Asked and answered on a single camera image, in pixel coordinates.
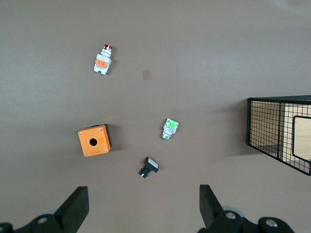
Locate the black square white push button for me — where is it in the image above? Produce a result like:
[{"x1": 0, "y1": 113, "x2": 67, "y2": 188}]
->
[{"x1": 136, "y1": 156, "x2": 160, "y2": 179}]

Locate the red push button switch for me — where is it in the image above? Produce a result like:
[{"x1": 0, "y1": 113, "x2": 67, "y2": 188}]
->
[{"x1": 93, "y1": 44, "x2": 114, "y2": 76}]

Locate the orange button enclosure box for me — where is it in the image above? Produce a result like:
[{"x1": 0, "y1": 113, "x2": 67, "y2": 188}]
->
[{"x1": 77, "y1": 123, "x2": 113, "y2": 158}]

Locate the black wire rack wooden shelf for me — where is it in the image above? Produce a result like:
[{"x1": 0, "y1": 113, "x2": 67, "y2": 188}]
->
[{"x1": 245, "y1": 95, "x2": 311, "y2": 176}]

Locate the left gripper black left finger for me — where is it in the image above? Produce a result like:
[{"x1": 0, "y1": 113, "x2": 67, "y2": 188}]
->
[{"x1": 0, "y1": 186, "x2": 89, "y2": 233}]

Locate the green push button switch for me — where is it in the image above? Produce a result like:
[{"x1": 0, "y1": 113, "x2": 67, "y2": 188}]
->
[{"x1": 160, "y1": 118, "x2": 180, "y2": 141}]

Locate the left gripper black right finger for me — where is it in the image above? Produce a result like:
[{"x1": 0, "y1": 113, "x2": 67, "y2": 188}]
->
[{"x1": 198, "y1": 184, "x2": 298, "y2": 233}]

